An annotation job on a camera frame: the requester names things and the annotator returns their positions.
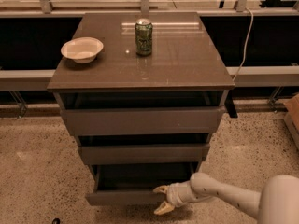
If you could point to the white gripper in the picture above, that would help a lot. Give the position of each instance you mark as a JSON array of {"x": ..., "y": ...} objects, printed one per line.
[{"x": 175, "y": 195}]

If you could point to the grey drawer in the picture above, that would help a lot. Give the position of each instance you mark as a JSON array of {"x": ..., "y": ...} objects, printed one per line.
[
  {"x": 143, "y": 154},
  {"x": 90, "y": 122},
  {"x": 133, "y": 184}
]

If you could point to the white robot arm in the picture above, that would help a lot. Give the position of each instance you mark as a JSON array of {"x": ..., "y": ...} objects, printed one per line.
[{"x": 277, "y": 203}]

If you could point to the grey drawer cabinet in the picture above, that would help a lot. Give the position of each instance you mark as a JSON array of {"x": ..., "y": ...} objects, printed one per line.
[{"x": 184, "y": 70}]

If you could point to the cardboard box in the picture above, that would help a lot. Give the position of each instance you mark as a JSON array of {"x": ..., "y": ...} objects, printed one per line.
[{"x": 292, "y": 118}]

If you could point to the white bowl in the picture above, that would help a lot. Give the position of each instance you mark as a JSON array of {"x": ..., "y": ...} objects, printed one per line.
[{"x": 82, "y": 50}]

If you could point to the green soda can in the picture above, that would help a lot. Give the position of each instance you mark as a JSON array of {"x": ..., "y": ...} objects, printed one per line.
[{"x": 143, "y": 37}]

